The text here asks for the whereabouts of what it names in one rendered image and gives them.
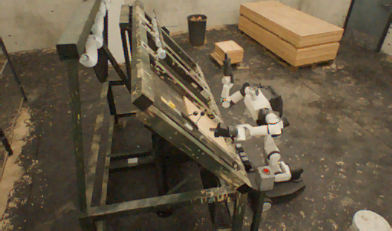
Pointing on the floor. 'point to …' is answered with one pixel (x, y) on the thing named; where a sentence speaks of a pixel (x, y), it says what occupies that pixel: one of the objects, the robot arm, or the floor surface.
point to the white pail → (369, 222)
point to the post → (258, 209)
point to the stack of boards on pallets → (289, 34)
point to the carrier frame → (161, 154)
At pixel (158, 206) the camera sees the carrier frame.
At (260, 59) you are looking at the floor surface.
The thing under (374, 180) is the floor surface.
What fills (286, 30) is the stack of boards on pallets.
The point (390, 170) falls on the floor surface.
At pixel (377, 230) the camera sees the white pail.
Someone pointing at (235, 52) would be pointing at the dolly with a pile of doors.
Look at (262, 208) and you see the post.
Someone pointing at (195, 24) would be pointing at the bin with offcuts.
